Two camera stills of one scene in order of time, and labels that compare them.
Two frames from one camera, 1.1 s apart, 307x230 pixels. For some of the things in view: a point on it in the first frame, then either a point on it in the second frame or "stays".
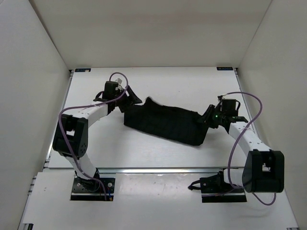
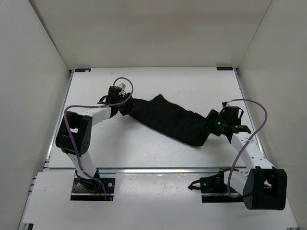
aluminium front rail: x=146 y=171 stays
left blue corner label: x=82 y=70 stays
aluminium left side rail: x=59 y=114 stays
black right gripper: x=205 y=119 -> x=208 y=122
